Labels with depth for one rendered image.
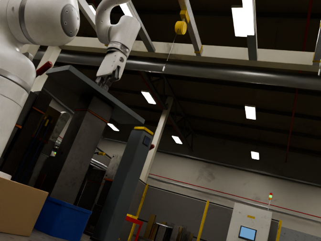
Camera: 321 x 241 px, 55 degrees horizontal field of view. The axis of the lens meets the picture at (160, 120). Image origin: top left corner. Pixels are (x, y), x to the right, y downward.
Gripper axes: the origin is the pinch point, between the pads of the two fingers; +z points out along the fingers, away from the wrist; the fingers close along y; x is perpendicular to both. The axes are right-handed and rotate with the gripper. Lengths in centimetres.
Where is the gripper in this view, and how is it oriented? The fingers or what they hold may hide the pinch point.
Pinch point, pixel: (101, 90)
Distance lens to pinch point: 112.9
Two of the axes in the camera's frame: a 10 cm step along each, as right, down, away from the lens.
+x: -6.4, -4.6, -6.2
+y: -7.1, 0.3, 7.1
